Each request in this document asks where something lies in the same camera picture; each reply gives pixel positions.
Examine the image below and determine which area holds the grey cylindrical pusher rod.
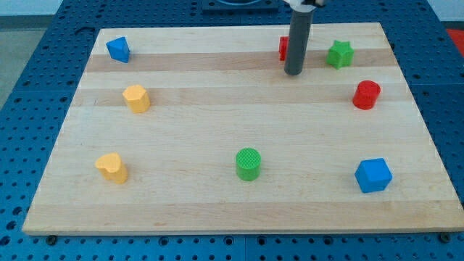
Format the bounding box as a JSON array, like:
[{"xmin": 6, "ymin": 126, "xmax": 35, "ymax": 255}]
[{"xmin": 284, "ymin": 10, "xmax": 314, "ymax": 76}]

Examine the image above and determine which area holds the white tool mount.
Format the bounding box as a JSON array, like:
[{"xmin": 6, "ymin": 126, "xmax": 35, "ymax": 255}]
[{"xmin": 284, "ymin": 0, "xmax": 326, "ymax": 12}]

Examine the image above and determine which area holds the red star block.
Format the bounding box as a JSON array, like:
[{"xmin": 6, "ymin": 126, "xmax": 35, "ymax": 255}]
[{"xmin": 278, "ymin": 36, "xmax": 289, "ymax": 61}]

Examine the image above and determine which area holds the green star block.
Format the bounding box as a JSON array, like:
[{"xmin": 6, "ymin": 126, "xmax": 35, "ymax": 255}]
[{"xmin": 326, "ymin": 40, "xmax": 355, "ymax": 70}]

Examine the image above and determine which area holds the red cylinder block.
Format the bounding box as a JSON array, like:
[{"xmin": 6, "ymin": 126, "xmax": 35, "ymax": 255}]
[{"xmin": 352, "ymin": 80, "xmax": 381, "ymax": 110}]

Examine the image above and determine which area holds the green cylinder block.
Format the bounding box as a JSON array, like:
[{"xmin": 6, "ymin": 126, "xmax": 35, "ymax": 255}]
[{"xmin": 236, "ymin": 148, "xmax": 261, "ymax": 181}]

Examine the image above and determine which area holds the wooden board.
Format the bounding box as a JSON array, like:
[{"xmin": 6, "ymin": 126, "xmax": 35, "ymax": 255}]
[{"xmin": 22, "ymin": 22, "xmax": 463, "ymax": 236}]

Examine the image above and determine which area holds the blue cube block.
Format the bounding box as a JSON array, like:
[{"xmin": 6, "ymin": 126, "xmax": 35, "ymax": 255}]
[{"xmin": 355, "ymin": 158, "xmax": 393, "ymax": 193}]

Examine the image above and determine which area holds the yellow hexagon block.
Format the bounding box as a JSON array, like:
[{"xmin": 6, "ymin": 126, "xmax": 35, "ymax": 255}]
[{"xmin": 123, "ymin": 85, "xmax": 151, "ymax": 113}]

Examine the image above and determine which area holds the blue triangle block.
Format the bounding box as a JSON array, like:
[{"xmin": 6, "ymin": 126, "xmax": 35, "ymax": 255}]
[{"xmin": 106, "ymin": 36, "xmax": 130, "ymax": 63}]

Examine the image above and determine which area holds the yellow heart block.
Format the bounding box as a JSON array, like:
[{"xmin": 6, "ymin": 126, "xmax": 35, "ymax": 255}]
[{"xmin": 94, "ymin": 152, "xmax": 128, "ymax": 184}]

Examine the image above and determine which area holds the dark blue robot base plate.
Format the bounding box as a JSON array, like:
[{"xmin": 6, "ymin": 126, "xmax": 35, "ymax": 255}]
[{"xmin": 201, "ymin": 0, "xmax": 281, "ymax": 12}]

